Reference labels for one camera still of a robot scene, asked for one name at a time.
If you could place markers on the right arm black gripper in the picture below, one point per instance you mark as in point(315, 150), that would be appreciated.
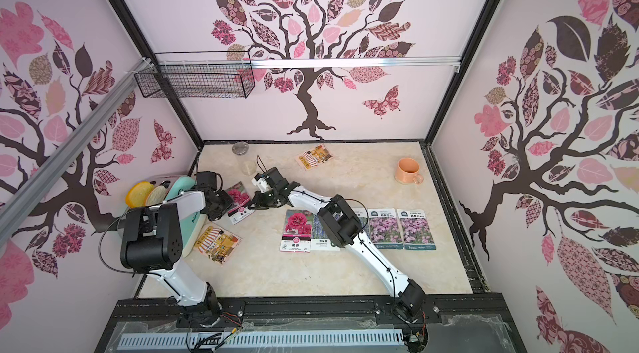
point(269, 193)

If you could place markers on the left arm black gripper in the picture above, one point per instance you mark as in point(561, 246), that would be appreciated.
point(223, 194)

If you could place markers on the pink rose packet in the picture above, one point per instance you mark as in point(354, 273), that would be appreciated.
point(296, 235)
point(240, 201)

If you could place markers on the orange illustrated packet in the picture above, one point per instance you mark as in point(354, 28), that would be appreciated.
point(314, 157)
point(217, 244)

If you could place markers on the lavender seed packet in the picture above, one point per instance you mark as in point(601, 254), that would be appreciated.
point(360, 218)
point(320, 241)

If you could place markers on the pink cosmos seed packet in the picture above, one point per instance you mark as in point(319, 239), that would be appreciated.
point(383, 229)

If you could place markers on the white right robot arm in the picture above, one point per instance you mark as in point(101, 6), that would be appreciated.
point(345, 230)

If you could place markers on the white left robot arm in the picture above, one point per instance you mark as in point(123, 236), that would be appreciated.
point(165, 218)

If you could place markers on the orange illustrated packet by toaster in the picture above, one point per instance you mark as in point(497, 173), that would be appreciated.
point(217, 244)

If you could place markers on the clear glass jar with grains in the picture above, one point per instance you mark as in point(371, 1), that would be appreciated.
point(246, 162)

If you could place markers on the beige toast slice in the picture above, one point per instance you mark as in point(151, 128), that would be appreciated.
point(156, 196)

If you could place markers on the orange ceramic mug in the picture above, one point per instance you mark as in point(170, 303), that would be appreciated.
point(408, 171)

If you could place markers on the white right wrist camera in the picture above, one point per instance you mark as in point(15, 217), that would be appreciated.
point(260, 182)

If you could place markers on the black wire basket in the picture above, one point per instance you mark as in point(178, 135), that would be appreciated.
point(198, 74)

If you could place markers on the white slotted cable duct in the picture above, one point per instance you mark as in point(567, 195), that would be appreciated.
point(256, 340)

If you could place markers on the aluminium rail on wall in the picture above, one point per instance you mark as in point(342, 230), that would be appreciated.
point(27, 198)

